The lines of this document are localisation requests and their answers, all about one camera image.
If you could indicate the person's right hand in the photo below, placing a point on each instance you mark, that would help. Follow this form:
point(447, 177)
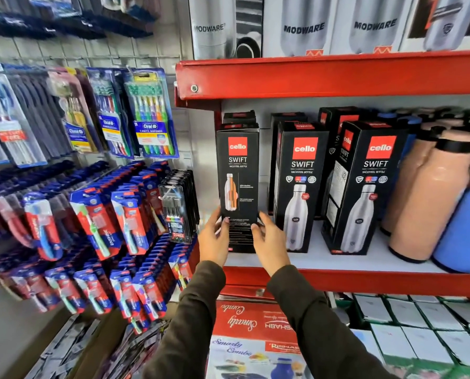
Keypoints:
point(272, 248)

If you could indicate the person's left hand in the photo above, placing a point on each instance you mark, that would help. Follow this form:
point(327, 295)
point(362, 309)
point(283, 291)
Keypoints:
point(213, 242)

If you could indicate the person's right thumb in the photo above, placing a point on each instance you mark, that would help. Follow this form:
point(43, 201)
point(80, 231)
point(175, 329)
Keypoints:
point(256, 232)

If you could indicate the person's left thumb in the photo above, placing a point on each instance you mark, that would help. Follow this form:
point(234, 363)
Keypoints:
point(226, 225)

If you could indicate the black box orange bottle print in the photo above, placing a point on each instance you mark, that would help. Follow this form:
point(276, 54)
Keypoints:
point(237, 173)

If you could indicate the person's left forearm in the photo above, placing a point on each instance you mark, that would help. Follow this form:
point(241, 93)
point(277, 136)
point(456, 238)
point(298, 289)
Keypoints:
point(189, 323)

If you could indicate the person's right forearm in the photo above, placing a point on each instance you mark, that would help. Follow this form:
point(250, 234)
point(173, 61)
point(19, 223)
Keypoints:
point(317, 331)

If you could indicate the black toothbrush multipack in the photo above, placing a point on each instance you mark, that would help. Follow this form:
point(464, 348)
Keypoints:
point(177, 209)

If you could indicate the black box white bottle print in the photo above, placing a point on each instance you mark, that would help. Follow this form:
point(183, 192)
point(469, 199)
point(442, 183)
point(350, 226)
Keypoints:
point(302, 181)
point(363, 185)

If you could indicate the red combo set box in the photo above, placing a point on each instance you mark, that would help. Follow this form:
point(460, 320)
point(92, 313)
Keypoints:
point(254, 339)

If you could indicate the red metal shelf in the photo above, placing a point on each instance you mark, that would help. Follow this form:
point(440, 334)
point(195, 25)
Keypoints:
point(329, 74)
point(361, 278)

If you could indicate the rows of blue red toothbrush packets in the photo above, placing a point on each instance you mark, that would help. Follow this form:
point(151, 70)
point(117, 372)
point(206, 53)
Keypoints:
point(96, 232)

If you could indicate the green toothbrush multipack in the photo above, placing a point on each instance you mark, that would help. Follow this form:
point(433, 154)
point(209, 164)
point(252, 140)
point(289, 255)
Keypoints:
point(152, 114)

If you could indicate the cardboard box of packets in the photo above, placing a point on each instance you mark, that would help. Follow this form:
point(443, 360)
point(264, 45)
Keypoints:
point(100, 351)

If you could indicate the stack of white green boxes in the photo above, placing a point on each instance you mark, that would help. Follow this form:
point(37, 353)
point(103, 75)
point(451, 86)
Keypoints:
point(416, 331)

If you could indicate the pink yellow toothbrush multipack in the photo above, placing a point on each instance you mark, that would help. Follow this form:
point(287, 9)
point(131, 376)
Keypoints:
point(75, 110)

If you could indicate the grey steel bottle box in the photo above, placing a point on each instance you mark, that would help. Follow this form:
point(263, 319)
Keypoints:
point(213, 25)

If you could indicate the light blue bottle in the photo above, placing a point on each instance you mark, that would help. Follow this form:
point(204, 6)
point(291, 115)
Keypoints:
point(465, 232)

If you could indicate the white steel bottle box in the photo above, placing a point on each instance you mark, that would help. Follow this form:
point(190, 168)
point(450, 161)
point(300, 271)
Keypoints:
point(373, 23)
point(298, 25)

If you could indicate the dark grey toothbrush multipack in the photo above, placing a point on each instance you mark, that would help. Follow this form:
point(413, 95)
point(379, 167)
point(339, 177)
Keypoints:
point(41, 110)

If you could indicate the row of capped bottles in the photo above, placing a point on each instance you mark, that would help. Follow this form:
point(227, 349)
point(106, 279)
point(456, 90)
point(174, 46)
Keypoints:
point(452, 114)

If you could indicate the blue red label toothbrush multipack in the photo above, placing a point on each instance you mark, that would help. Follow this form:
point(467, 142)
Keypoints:
point(6, 118)

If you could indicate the row of dark blue packets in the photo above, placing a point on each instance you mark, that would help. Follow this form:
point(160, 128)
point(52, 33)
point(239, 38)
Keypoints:
point(61, 15)

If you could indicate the white box with dark print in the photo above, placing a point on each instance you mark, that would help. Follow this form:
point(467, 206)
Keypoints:
point(444, 21)

